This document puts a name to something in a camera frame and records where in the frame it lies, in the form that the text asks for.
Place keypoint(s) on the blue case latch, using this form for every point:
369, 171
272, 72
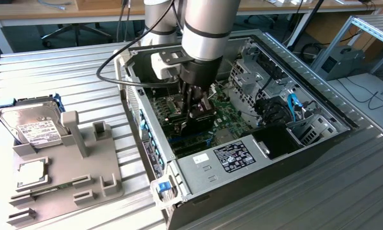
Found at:
163, 187

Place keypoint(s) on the installed dark RAM stick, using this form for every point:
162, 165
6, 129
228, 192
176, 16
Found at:
175, 119

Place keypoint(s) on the CPU socket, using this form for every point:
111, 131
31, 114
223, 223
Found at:
175, 104

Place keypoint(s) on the silver disk bay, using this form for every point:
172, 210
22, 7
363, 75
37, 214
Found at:
308, 134

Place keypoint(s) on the black graphics card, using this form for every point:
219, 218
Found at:
200, 124

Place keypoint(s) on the aluminium profile frame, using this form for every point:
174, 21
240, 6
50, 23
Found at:
367, 26

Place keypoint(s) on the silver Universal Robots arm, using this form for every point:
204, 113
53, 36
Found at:
207, 24

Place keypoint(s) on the grey power supply unit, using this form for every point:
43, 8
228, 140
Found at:
203, 167

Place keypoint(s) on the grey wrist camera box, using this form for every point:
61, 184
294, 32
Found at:
161, 68

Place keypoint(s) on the open black PC case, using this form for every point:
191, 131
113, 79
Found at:
242, 191

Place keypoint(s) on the silver hard disk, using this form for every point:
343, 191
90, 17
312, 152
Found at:
34, 124

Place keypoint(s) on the green RAM stick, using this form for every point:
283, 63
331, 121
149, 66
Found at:
53, 189

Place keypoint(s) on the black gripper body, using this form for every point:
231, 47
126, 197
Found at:
200, 74

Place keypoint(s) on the black expansion slot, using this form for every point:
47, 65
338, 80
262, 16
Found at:
191, 148

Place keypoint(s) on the green motherboard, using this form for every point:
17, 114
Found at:
232, 112

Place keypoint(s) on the black office chair base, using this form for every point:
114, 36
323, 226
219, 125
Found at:
75, 30

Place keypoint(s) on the silver CPU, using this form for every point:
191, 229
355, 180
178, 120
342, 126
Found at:
31, 175

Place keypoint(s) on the chipset heatsink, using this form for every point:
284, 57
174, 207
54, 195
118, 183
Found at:
224, 136

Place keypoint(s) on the silver drive cage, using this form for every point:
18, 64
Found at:
242, 79

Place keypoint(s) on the wooden desk white frame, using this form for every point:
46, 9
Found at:
338, 7
18, 13

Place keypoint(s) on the grey parts rack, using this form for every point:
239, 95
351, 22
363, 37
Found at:
66, 172

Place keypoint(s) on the grey box device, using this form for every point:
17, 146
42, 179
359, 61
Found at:
340, 62

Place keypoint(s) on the blue disk caddy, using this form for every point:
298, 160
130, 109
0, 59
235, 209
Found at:
27, 99

